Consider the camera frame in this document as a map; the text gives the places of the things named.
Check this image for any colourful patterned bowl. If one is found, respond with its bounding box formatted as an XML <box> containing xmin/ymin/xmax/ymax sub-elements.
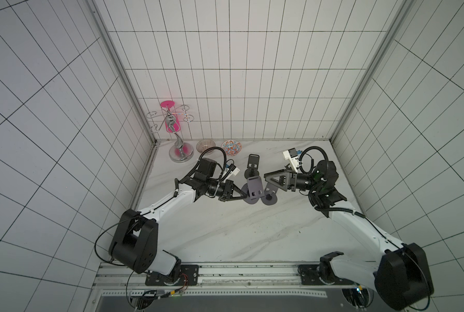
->
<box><xmin>221</xmin><ymin>139</ymin><xmax>242</xmax><ymax>157</ymax></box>

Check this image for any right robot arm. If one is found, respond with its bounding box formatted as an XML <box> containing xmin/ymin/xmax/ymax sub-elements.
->
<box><xmin>264</xmin><ymin>146</ymin><xmax>434</xmax><ymax>311</ymax></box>

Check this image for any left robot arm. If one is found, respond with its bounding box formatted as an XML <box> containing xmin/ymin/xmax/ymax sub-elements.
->
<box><xmin>94</xmin><ymin>146</ymin><xmax>247</xmax><ymax>280</ymax></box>

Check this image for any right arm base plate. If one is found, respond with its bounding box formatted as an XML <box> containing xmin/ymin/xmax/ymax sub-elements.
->
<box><xmin>298</xmin><ymin>264</ymin><xmax>354</xmax><ymax>286</ymax></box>

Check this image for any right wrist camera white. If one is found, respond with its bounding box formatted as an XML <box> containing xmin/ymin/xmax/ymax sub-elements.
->
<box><xmin>282</xmin><ymin>148</ymin><xmax>301</xmax><ymax>173</ymax></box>

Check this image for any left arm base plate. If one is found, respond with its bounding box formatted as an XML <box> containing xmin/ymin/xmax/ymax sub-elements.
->
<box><xmin>145</xmin><ymin>265</ymin><xmax>200</xmax><ymax>287</ymax></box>

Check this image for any aluminium mounting rail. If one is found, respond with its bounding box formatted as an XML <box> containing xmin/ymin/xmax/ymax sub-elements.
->
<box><xmin>92</xmin><ymin>262</ymin><xmax>364</xmax><ymax>297</ymax></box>

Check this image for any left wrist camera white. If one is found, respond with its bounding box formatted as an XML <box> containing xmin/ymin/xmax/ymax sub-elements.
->
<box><xmin>224</xmin><ymin>164</ymin><xmax>240</xmax><ymax>181</ymax></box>

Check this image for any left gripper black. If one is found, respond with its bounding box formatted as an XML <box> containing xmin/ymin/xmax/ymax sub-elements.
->
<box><xmin>207</xmin><ymin>177</ymin><xmax>247</xmax><ymax>202</ymax></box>

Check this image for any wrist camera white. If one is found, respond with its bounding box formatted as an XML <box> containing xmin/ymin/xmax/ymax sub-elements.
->
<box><xmin>282</xmin><ymin>148</ymin><xmax>301</xmax><ymax>173</ymax></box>
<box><xmin>224</xmin><ymin>164</ymin><xmax>240</xmax><ymax>181</ymax></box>

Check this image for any black phone stand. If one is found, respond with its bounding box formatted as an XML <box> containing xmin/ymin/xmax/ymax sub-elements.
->
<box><xmin>244</xmin><ymin>154</ymin><xmax>260</xmax><ymax>179</ymax></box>

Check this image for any pink cup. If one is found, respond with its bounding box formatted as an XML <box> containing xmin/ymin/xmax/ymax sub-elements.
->
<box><xmin>160</xmin><ymin>100</ymin><xmax>181</xmax><ymax>134</ymax></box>

